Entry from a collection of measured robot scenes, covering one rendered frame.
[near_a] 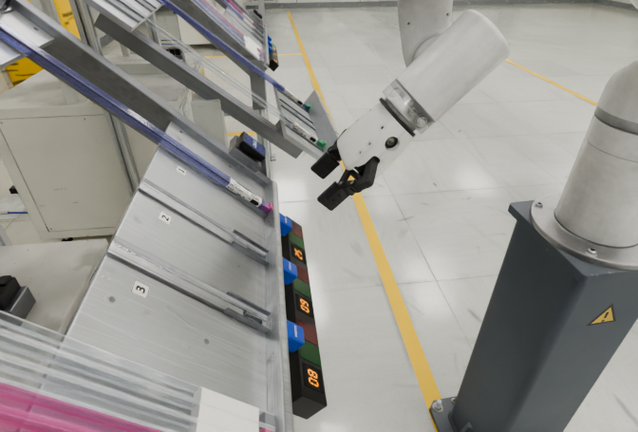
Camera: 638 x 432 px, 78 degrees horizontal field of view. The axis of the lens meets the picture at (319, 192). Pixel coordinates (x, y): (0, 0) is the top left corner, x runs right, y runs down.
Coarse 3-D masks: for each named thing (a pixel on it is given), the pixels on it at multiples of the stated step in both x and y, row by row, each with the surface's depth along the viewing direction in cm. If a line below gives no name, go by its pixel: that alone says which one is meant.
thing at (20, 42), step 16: (0, 32) 45; (16, 32) 46; (32, 48) 46; (48, 64) 47; (80, 80) 49; (96, 96) 50; (128, 112) 52; (144, 128) 53; (176, 144) 55; (192, 160) 56; (224, 176) 59
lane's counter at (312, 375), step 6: (306, 366) 47; (312, 366) 48; (306, 372) 46; (312, 372) 47; (318, 372) 48; (306, 378) 46; (312, 378) 47; (318, 378) 47; (306, 384) 45; (312, 384) 46; (318, 384) 47; (318, 390) 46
